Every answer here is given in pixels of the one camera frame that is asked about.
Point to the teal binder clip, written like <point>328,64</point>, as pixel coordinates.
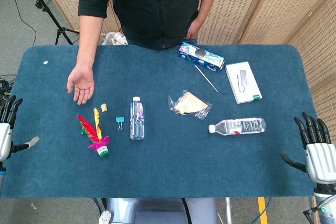
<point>120,120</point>

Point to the small purple-label water bottle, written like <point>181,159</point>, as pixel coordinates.
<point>137,121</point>

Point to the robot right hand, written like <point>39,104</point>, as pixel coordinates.
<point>321,161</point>

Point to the white USB hub box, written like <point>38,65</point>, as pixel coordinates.
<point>243,82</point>

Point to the blue Oreo cookie box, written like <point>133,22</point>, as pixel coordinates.
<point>200,56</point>

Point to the plastic-wrapped sandwich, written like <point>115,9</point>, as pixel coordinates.
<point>190,104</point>

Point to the grey robot torso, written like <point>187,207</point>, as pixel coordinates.
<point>157,212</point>

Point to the white plastic object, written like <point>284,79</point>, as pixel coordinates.
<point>115,39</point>

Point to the person's right hand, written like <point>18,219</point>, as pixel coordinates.
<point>82,82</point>

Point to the metal table leg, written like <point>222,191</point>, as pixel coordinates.
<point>228,212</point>

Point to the large red-label water bottle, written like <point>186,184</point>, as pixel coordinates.
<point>239,126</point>

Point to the person in black top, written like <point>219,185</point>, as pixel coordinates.
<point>262,3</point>

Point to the blue carpet table cover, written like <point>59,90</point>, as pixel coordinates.
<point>168,161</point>

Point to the person torso in black jacket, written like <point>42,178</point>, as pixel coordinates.
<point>152,3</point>

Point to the colourful feather shuttlecock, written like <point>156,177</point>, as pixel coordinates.
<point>103,150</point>

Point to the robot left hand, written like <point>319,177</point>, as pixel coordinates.
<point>5,134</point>

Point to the thin metal rod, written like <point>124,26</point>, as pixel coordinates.
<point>206,78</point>

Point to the person's right forearm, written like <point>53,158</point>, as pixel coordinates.
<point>88,40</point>

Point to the yellow binder clip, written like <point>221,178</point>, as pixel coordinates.
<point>104,108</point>

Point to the black tripod stand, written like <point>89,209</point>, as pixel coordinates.
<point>61,31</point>

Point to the person's left hand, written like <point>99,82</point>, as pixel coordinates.
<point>194,26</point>

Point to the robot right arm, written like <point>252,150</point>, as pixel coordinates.
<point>328,208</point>

